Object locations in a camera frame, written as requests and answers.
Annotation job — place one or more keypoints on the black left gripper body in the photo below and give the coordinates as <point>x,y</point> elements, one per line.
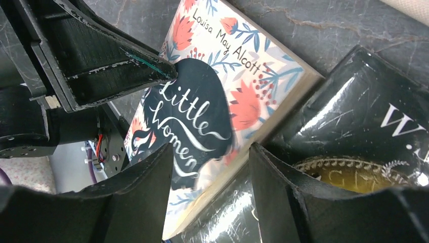
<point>32,128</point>

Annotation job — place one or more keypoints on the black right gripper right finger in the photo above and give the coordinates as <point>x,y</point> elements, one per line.
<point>294,207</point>

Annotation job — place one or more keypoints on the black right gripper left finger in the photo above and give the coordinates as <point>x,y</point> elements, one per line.
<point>128,207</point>

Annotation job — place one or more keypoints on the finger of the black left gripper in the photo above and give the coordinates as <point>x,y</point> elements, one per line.
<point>81,60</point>

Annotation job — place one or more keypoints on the Little Women book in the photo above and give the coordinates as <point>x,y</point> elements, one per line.
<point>235,83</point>

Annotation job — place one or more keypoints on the beige canvas backpack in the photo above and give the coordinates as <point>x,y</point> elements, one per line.
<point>417,9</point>

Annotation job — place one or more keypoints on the black Moon and Sixpence book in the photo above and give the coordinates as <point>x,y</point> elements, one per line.
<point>365,129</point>

